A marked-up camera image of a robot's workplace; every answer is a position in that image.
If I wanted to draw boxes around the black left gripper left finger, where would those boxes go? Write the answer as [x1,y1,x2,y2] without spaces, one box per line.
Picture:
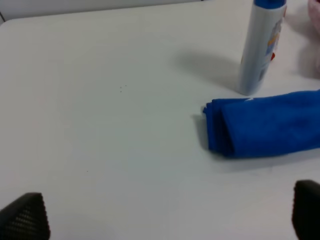
[0,192,51,240]

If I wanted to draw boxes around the folded blue cloth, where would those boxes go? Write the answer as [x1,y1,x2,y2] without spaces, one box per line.
[203,90,320,158]

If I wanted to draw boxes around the rolled pink towel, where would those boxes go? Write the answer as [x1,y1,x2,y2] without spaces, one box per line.
[307,0,320,34]

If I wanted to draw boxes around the white blue shampoo bottle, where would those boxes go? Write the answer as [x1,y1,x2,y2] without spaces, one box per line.
[238,0,287,96]

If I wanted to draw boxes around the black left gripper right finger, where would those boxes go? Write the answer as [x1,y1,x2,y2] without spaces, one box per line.
[291,180,320,240]

